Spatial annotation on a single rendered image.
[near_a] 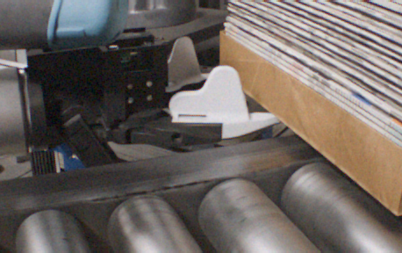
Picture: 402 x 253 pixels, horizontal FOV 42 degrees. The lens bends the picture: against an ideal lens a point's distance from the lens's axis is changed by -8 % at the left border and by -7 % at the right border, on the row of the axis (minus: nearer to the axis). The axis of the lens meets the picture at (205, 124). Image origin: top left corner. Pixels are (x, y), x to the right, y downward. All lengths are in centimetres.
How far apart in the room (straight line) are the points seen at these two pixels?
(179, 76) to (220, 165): 15
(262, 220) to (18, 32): 20
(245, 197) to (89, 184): 11
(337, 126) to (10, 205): 23
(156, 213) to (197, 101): 13
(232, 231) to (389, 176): 10
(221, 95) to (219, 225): 13
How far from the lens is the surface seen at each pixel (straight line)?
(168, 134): 43
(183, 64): 53
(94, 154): 47
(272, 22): 46
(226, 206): 36
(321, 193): 38
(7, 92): 43
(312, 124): 40
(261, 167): 40
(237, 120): 45
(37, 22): 36
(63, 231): 34
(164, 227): 33
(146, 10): 73
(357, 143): 36
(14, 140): 44
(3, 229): 37
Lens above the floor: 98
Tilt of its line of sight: 23 degrees down
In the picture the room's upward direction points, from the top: straight up
